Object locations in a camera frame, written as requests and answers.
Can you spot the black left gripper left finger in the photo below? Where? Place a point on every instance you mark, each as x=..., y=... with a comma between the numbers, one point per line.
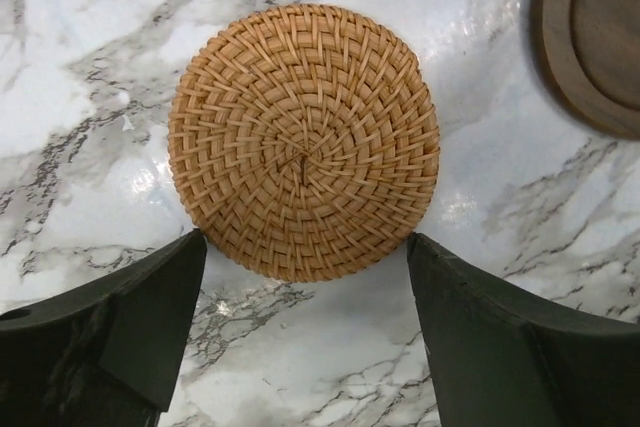
x=107, y=353

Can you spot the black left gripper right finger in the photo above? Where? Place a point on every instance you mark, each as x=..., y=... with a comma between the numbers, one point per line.
x=501, y=356

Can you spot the dark walnut wood coaster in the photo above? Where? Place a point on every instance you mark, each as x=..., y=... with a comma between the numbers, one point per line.
x=587, y=54

